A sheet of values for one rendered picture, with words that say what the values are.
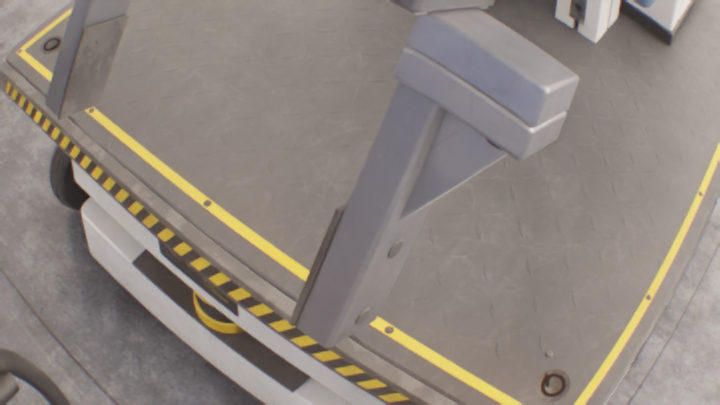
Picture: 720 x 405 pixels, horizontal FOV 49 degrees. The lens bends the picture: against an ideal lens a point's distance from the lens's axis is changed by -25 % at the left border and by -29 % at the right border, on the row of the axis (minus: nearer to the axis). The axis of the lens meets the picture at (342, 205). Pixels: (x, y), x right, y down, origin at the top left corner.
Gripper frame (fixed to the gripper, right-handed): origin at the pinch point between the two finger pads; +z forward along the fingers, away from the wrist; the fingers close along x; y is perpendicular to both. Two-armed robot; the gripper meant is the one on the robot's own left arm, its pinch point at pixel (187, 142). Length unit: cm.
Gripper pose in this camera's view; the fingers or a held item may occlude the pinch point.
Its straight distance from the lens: 31.5
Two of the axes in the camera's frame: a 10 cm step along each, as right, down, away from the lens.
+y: -5.5, 2.6, -8.0
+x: 7.7, 5.4, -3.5
